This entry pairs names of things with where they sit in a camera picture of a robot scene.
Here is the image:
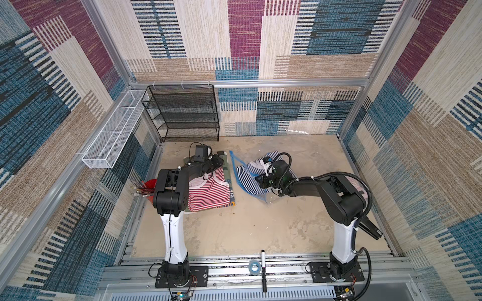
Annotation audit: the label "black mesh shelf rack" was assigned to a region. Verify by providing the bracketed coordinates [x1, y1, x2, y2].
[142, 85, 220, 142]

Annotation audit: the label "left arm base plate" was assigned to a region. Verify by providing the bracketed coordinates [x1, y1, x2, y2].
[154, 264, 209, 289]

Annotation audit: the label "red cup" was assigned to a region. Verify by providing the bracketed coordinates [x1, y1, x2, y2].
[140, 179, 157, 204]

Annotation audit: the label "blue tape roll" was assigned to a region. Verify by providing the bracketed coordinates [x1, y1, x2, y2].
[248, 260, 262, 276]

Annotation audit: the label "red white striped tank top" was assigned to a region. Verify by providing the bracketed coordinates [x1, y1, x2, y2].
[186, 165, 232, 213]

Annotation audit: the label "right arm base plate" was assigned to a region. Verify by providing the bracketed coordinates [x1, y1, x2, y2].
[305, 259, 365, 283]

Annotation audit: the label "pens in red cup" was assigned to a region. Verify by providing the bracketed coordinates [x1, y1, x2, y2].
[133, 179, 157, 197]

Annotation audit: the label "white wire wall basket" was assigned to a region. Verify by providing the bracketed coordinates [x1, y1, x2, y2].
[82, 90, 145, 169]

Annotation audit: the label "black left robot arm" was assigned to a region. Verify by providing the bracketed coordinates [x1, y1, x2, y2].
[153, 144, 223, 286]

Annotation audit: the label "green patterned garment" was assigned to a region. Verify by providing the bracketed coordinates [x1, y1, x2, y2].
[183, 150, 237, 208]

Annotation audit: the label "black marker pen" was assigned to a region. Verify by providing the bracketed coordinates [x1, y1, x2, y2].
[261, 250, 267, 293]

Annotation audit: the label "clear vacuum bag blue zip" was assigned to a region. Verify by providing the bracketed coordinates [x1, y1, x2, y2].
[229, 150, 296, 204]

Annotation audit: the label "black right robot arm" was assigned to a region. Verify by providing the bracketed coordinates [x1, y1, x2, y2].
[255, 157, 383, 282]

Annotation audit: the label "navy white striped tank top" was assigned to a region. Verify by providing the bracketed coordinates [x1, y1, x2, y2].
[230, 150, 279, 201]

